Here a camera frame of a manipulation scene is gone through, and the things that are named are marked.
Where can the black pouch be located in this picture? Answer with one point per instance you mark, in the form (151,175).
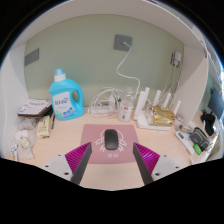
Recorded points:
(200,137)

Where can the black computer mouse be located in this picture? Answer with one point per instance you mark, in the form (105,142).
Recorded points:
(111,140)

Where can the grey blank wall plate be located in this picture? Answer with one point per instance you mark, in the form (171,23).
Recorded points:
(31,57)

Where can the white wall power adapter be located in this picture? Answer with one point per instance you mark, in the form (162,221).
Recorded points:
(176,58)

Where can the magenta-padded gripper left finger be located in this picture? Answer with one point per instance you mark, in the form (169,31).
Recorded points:
(78,158)

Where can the small yellow box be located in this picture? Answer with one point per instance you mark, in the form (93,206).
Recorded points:
(43,127)

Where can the blue detergent bottle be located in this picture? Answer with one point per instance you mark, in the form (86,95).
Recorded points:
(65,103)

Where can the pink printed mouse pad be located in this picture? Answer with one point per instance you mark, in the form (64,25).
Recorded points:
(111,156)

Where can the white power strip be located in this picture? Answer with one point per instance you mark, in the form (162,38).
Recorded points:
(100,109)

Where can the white remote control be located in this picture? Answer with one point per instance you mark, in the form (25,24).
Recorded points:
(185,142)

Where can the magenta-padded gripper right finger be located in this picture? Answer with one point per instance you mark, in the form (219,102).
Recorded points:
(148,160)

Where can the small white orange sachet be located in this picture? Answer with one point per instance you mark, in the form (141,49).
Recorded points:
(13,151)

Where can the white router with antennas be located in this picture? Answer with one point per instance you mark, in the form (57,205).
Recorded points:
(143,121)

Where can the clear plastic bags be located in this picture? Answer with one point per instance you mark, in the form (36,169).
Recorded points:
(26,140)

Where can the gold foil bag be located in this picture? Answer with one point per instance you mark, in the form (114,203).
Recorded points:
(162,116)

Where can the grey wall socket plate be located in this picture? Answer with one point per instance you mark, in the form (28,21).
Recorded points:
(121,43)

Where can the black pen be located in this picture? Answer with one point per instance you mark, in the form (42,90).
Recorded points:
(52,121)

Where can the small green object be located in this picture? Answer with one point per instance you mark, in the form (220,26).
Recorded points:
(197,149)

